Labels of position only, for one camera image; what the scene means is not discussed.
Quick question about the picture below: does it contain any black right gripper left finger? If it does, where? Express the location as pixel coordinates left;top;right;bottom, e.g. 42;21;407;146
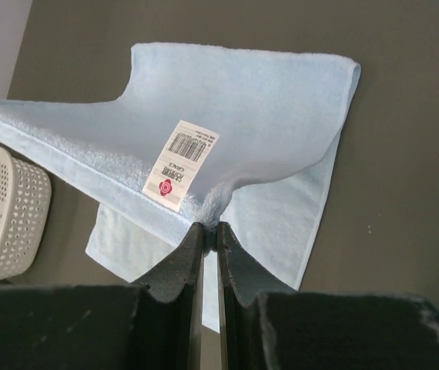
0;223;204;369

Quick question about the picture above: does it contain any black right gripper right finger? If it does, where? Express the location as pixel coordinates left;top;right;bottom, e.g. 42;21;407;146
217;222;439;369

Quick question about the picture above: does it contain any light blue towel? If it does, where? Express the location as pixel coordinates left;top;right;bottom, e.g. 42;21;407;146
0;42;362;335

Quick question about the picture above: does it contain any white perforated plastic basket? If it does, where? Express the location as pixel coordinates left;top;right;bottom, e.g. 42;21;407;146
0;147;52;281

